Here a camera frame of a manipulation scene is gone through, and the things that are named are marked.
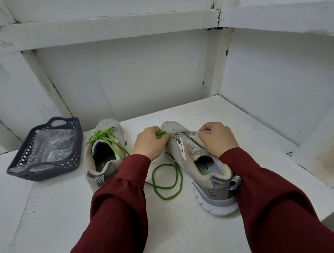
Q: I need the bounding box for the clear plastic bag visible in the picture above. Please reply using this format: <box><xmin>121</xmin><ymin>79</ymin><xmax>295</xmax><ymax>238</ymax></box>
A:
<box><xmin>25</xmin><ymin>128</ymin><xmax>77</xmax><ymax>162</ymax></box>

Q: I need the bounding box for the grey mesh shoe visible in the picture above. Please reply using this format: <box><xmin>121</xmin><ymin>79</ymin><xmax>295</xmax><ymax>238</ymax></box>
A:
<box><xmin>161</xmin><ymin>120</ymin><xmax>242</xmax><ymax>217</ymax></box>
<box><xmin>84</xmin><ymin>118</ymin><xmax>127</xmax><ymax>194</ymax></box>

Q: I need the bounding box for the person's right hand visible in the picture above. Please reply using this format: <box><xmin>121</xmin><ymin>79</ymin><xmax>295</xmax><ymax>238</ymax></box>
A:
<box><xmin>198</xmin><ymin>121</ymin><xmax>240</xmax><ymax>159</ymax></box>

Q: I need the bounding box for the green shoelace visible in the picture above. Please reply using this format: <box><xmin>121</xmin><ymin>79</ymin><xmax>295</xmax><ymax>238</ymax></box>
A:
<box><xmin>86</xmin><ymin>126</ymin><xmax>130</xmax><ymax>160</ymax></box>
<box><xmin>145</xmin><ymin>130</ymin><xmax>184</xmax><ymax>201</ymax></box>

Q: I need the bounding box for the person's right forearm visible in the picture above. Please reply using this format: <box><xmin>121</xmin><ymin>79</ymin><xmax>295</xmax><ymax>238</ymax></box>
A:
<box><xmin>219</xmin><ymin>147</ymin><xmax>334</xmax><ymax>253</ymax></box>

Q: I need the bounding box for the person's left hand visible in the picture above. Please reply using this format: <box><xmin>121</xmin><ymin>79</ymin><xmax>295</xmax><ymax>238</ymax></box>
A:
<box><xmin>132</xmin><ymin>125</ymin><xmax>171</xmax><ymax>161</ymax></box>

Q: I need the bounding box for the person's left forearm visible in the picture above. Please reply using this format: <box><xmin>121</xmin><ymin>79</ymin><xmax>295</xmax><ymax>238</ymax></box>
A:
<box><xmin>70</xmin><ymin>153</ymin><xmax>152</xmax><ymax>253</ymax></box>

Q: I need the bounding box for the dark plastic lattice basket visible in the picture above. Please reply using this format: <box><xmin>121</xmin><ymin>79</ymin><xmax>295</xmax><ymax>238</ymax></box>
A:
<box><xmin>6</xmin><ymin>116</ymin><xmax>84</xmax><ymax>182</ymax></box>

